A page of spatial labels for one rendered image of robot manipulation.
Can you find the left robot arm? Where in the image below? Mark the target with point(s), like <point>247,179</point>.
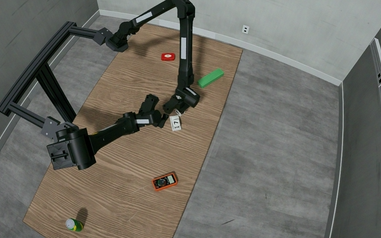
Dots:
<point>186,14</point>

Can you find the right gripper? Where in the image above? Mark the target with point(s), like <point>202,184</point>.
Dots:
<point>164,118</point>

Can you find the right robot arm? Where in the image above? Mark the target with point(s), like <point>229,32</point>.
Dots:
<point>80,148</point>

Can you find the green flat bar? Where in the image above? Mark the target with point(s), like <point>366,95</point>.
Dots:
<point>208,79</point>

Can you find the green drink can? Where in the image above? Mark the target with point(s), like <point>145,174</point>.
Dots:
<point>74,225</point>

